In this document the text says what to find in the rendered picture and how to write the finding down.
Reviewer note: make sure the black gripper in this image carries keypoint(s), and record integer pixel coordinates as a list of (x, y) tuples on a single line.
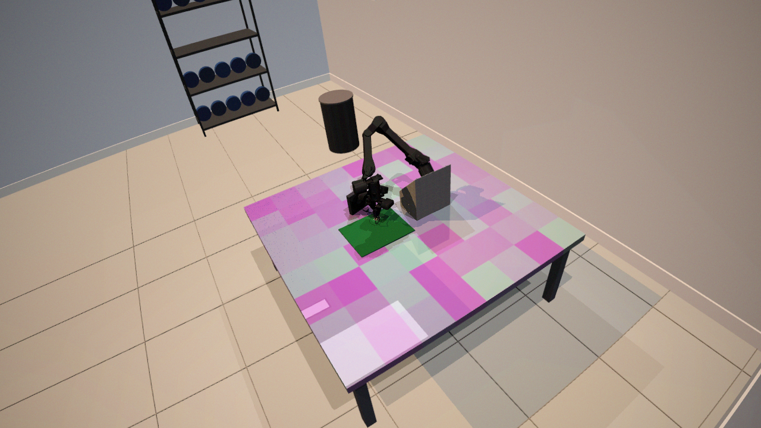
[(374, 197)]

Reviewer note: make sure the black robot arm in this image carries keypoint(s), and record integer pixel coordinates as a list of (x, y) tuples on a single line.
[(413, 156)]

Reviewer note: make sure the green circuit board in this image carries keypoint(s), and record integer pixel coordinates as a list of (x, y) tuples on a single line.
[(366, 236)]

